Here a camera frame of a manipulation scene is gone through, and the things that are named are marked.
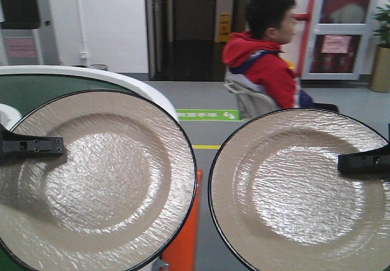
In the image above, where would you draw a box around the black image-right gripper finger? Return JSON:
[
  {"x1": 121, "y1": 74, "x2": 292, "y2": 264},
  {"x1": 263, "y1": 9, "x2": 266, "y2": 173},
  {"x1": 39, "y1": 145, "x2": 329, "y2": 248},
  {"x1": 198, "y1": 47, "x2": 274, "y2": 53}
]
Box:
[{"x1": 337, "y1": 144, "x2": 389, "y2": 180}]

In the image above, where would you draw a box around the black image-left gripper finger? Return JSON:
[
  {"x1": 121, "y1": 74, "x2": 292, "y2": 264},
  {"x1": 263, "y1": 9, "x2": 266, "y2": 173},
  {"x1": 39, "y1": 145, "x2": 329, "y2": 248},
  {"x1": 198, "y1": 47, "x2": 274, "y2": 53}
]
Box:
[{"x1": 1, "y1": 125, "x2": 65, "y2": 161}]

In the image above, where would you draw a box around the beige plate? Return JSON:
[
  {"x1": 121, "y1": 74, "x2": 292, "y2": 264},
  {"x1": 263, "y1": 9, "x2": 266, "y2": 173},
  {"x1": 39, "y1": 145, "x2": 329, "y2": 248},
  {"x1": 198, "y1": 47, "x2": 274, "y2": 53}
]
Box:
[
  {"x1": 208, "y1": 109, "x2": 389, "y2": 270},
  {"x1": 1, "y1": 90, "x2": 196, "y2": 270}
]

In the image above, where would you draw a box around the green conveyor belt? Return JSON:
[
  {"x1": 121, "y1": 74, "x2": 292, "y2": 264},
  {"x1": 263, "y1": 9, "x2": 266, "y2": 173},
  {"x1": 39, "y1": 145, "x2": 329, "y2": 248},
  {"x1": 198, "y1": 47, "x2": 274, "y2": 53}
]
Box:
[{"x1": 1, "y1": 74, "x2": 131, "y2": 116}]

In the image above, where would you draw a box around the green potted plant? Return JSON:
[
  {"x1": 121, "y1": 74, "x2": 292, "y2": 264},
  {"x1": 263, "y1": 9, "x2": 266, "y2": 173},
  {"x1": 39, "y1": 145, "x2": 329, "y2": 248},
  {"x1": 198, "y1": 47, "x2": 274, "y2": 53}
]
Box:
[{"x1": 370, "y1": 2, "x2": 389, "y2": 93}]

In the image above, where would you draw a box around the black water dispenser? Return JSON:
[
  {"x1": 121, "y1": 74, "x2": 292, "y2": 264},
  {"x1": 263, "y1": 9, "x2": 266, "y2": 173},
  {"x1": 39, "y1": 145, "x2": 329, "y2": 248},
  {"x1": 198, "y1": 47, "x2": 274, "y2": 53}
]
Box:
[{"x1": 1, "y1": 0, "x2": 60, "y2": 66}]

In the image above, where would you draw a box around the white outer conveyor rim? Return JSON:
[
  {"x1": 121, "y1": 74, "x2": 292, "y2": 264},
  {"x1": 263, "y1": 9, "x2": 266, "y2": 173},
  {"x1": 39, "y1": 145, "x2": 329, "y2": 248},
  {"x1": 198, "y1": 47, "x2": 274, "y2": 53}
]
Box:
[{"x1": 1, "y1": 65, "x2": 179, "y2": 122}]

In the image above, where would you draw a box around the person in red hoodie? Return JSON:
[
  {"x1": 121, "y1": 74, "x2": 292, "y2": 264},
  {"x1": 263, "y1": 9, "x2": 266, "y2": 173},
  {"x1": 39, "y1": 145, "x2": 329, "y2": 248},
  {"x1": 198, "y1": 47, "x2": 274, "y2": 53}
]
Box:
[{"x1": 222, "y1": 0, "x2": 339, "y2": 112}]

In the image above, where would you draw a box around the orange post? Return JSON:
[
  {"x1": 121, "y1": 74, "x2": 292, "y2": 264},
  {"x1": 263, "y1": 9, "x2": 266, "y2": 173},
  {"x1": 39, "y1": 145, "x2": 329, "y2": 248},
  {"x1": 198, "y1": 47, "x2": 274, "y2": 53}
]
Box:
[{"x1": 160, "y1": 169, "x2": 203, "y2": 270}]

